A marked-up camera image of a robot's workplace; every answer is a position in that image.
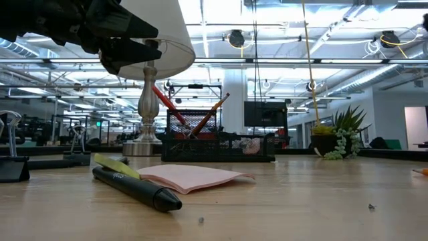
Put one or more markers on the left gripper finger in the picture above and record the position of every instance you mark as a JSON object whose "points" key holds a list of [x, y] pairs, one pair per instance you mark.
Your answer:
{"points": [[130, 52], [120, 25]]}

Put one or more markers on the orange pen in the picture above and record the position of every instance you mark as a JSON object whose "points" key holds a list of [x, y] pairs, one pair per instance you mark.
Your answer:
{"points": [[212, 112]]}

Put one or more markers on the small green sticky note pad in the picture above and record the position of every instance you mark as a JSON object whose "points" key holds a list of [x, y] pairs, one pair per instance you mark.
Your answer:
{"points": [[115, 165]]}

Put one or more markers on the black binder clip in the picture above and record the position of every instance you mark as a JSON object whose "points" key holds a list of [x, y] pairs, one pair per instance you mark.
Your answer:
{"points": [[77, 158], [13, 169]]}

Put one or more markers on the pink sticky note pad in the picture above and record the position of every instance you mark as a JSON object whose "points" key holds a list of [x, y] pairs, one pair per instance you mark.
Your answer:
{"points": [[190, 177]]}

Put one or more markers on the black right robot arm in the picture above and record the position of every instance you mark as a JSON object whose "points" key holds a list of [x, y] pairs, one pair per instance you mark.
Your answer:
{"points": [[425, 21]]}

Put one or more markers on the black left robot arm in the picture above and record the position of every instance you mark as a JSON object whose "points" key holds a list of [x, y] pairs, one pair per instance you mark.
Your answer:
{"points": [[10, 16]]}

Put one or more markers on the black mesh desk organizer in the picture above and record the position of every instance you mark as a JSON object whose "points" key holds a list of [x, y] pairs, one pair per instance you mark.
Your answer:
{"points": [[217, 149]]}

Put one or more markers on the white shade silver table lamp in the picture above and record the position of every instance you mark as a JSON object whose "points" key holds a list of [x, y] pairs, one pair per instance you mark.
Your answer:
{"points": [[148, 110]]}

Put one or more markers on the potted succulent plant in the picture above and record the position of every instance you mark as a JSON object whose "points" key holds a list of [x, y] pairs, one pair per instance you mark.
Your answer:
{"points": [[347, 127]]}

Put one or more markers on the black background rig frame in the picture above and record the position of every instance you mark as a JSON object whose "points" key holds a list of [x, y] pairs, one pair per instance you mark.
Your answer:
{"points": [[195, 87]]}

